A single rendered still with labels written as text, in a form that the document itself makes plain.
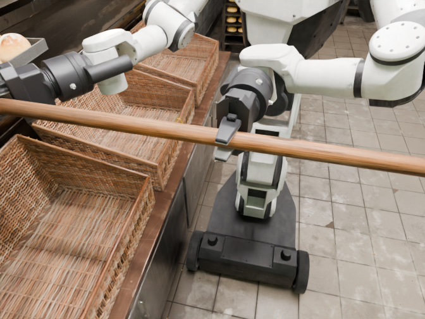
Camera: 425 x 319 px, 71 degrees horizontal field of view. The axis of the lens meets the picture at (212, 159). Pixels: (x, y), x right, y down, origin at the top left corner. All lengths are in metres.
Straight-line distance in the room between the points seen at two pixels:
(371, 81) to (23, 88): 0.62
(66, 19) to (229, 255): 1.27
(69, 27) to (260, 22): 0.90
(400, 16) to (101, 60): 0.57
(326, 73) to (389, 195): 1.73
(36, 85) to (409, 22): 0.66
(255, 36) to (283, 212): 1.06
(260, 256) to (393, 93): 1.08
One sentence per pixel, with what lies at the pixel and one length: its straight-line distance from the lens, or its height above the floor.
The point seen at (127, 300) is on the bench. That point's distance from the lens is 1.02.
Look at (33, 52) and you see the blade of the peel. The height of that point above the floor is 1.19.
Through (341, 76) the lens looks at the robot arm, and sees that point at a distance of 0.58.
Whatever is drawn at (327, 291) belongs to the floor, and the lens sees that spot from 1.73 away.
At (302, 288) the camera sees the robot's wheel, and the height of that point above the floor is 0.13.
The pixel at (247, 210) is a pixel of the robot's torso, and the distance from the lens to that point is 1.50.
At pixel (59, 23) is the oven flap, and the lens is 1.48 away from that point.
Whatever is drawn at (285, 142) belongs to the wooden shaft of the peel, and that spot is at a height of 1.20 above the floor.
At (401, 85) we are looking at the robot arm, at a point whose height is 1.25.
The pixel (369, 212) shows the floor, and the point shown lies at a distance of 2.10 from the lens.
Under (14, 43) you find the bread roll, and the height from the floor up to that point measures 1.22.
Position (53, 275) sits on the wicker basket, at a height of 0.59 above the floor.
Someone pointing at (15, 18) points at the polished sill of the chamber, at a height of 1.16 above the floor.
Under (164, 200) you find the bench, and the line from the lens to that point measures 1.19.
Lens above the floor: 1.50
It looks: 44 degrees down
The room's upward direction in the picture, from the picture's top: straight up
